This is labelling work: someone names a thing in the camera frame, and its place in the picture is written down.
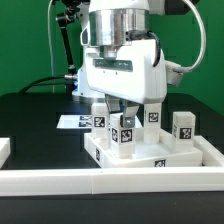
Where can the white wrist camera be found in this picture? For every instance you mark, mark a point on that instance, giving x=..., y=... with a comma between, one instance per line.
x=173, y=78

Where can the white U-shaped obstacle fence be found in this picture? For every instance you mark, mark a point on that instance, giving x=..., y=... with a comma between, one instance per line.
x=208, y=177

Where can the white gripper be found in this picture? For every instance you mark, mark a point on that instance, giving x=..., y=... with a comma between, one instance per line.
x=131, y=76

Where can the white square tabletop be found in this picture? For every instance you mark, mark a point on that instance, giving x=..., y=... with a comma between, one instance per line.
x=163, y=154

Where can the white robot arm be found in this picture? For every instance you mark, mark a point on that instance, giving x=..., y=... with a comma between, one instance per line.
x=113, y=54

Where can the white marker base plate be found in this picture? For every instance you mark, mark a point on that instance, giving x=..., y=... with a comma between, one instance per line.
x=82, y=122

